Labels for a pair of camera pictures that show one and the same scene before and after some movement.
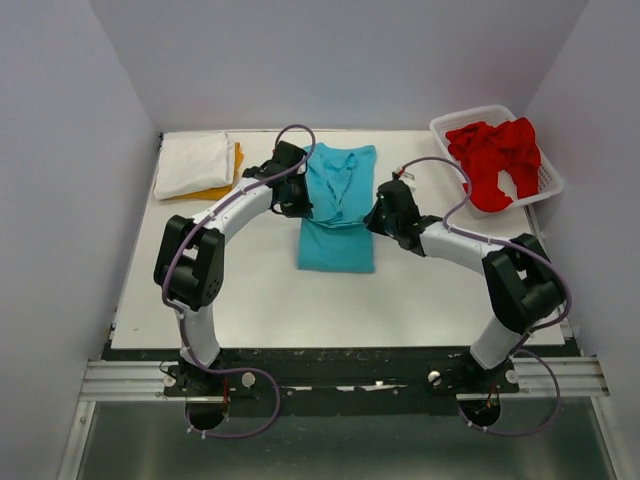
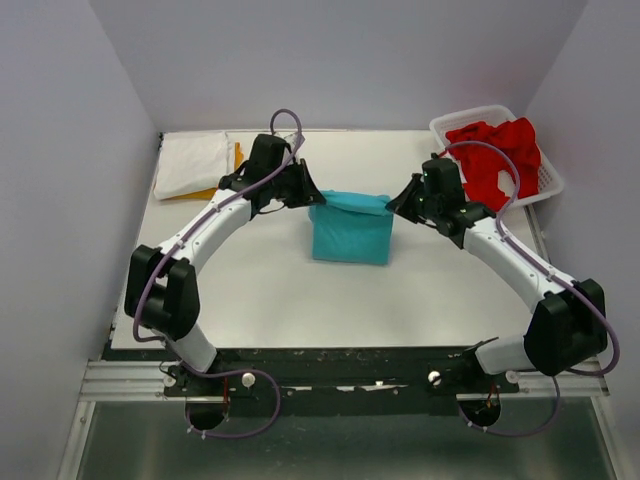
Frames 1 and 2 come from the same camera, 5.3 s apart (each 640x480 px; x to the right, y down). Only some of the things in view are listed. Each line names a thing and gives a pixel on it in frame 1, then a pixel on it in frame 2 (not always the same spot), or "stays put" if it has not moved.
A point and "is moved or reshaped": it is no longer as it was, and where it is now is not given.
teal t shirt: x=337 y=239 is moved or reshaped
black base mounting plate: x=307 y=382 stays put
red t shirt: x=483 y=151 stays put
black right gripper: x=372 y=219 -> x=402 y=204
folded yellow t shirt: x=220 y=192 stays put
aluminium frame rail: x=558 y=378 stays put
